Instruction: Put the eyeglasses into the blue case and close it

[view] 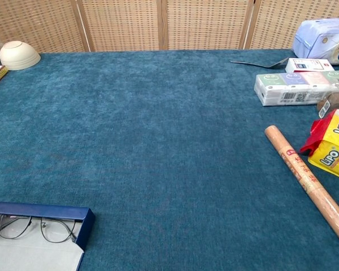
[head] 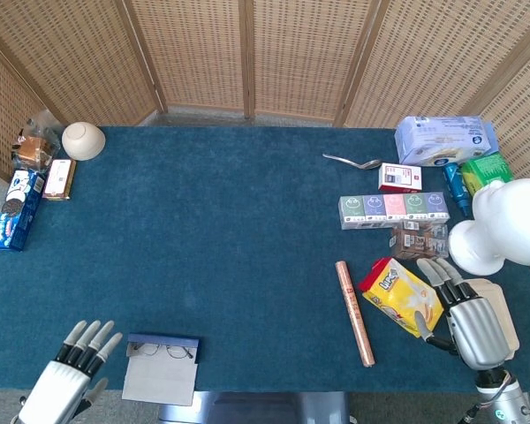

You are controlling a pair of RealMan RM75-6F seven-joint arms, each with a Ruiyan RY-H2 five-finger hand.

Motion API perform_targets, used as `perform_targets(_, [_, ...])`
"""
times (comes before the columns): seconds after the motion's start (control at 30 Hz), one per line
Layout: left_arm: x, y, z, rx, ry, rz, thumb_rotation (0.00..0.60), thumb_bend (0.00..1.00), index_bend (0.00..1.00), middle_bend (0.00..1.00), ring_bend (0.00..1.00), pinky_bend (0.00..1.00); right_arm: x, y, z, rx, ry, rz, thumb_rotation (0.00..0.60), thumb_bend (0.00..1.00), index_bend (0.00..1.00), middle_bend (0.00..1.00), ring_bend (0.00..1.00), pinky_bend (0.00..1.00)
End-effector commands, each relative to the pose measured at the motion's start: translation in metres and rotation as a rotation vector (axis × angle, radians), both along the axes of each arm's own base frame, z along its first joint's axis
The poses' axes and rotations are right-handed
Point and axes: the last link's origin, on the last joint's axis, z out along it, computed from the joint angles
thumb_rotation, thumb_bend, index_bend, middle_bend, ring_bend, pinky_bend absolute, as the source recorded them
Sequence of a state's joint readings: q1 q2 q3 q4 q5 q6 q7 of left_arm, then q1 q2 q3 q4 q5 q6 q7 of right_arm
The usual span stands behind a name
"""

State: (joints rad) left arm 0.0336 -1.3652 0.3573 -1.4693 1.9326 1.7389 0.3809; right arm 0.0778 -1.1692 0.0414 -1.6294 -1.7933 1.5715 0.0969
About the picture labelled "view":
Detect small red white box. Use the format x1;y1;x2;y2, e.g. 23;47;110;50
285;58;335;73

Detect woven bamboo folding screen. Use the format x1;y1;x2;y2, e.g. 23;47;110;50
0;0;339;54

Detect teal table cloth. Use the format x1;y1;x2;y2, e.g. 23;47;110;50
0;49;339;271

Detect blue folding glasses case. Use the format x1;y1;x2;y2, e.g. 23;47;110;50
0;202;96;271

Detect brown snack pack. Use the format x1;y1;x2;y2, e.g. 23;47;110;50
316;84;339;119

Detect large pale blue tissue pack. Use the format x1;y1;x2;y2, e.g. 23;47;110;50
292;18;339;66

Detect wrapped wooden rolling pin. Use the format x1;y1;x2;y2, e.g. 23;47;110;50
264;125;339;252

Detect thin metal eyeglasses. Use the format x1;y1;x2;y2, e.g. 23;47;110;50
0;213;77;243

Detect cream upturned bowl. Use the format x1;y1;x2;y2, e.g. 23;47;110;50
0;40;41;71

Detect yellow Lipo snack bag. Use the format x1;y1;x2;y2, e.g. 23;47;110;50
299;108;339;183

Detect metal spoon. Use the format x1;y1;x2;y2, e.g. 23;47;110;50
230;57;289;69

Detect pastel pocket tissue multipack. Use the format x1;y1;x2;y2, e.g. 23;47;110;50
253;70;339;107

